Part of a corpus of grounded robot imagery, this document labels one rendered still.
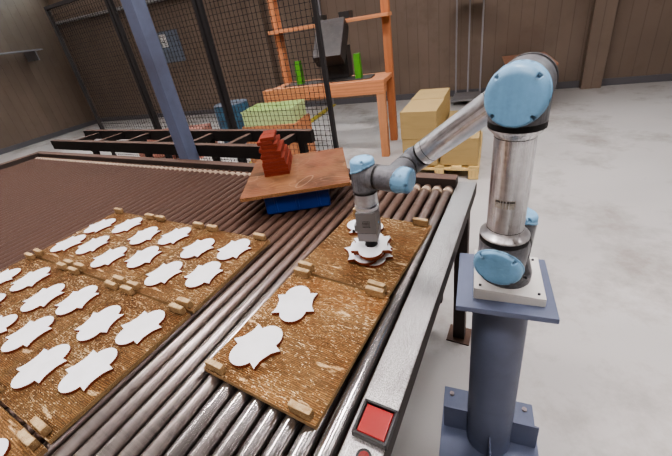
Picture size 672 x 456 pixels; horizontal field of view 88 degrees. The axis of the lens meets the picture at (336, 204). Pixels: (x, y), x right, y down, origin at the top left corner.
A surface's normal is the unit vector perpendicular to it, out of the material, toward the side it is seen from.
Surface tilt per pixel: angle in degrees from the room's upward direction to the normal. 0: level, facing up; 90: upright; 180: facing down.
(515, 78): 83
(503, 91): 83
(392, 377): 0
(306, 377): 0
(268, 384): 0
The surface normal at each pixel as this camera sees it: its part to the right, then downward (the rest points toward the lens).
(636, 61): -0.33, 0.48
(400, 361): -0.15, -0.88
